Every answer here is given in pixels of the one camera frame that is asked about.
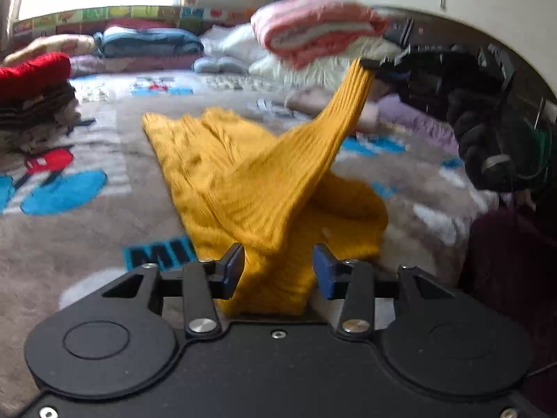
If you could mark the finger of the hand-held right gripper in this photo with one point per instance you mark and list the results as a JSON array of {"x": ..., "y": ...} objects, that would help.
[{"x": 373, "y": 63}]

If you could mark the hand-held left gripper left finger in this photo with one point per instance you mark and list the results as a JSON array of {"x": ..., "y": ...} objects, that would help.
[{"x": 233, "y": 270}]

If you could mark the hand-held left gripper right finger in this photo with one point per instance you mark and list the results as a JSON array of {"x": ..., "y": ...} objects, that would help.
[{"x": 324, "y": 272}]

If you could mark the yellow knit sweater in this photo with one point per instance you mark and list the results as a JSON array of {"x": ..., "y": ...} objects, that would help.
[{"x": 243, "y": 183}]

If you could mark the stack of striped folded clothes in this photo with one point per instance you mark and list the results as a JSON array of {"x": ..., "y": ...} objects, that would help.
[{"x": 35, "y": 117}]

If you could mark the purple bedding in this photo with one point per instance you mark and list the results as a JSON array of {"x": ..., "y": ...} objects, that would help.
[{"x": 413, "y": 122}]

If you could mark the rolled pink orange blanket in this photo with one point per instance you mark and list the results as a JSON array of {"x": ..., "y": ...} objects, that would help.
[{"x": 313, "y": 30}]

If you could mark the beige fleece blanket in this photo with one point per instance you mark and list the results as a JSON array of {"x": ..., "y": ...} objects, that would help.
[{"x": 313, "y": 102}]

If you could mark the cartoon printed bed blanket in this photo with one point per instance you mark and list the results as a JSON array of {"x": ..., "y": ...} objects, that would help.
[{"x": 108, "y": 226}]

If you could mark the white pillow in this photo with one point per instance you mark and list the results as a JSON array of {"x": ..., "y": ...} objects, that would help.
[{"x": 235, "y": 43}]

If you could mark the person's dark maroon clothing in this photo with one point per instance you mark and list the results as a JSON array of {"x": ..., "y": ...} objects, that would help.
[{"x": 513, "y": 296}]

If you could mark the folded blue quilt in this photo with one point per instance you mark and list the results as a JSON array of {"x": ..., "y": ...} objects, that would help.
[{"x": 148, "y": 42}]

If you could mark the pink patterned quilt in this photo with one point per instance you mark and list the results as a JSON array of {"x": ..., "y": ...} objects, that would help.
[{"x": 130, "y": 63}]

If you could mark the colourful alphabet foam mat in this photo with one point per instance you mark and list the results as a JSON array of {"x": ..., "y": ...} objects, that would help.
[{"x": 130, "y": 14}]

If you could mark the red knit sweater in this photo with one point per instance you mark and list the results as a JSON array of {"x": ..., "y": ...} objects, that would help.
[{"x": 35, "y": 72}]

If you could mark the floral cream quilt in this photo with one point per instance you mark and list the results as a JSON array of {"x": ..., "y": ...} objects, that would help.
[{"x": 48, "y": 48}]

